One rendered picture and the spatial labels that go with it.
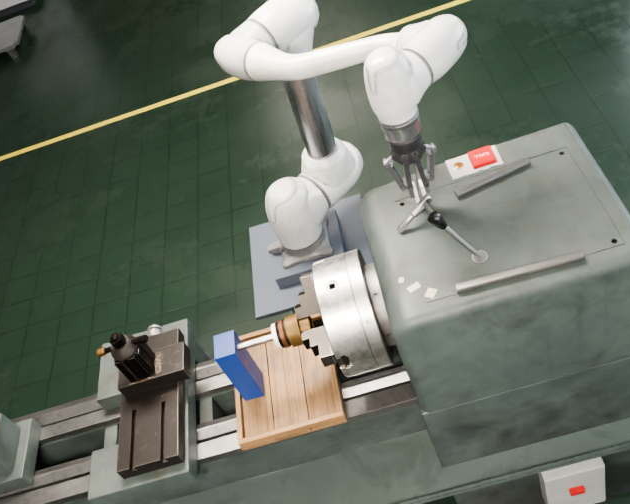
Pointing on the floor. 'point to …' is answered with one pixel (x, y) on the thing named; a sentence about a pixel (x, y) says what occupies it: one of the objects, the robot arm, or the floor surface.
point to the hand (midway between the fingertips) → (420, 194)
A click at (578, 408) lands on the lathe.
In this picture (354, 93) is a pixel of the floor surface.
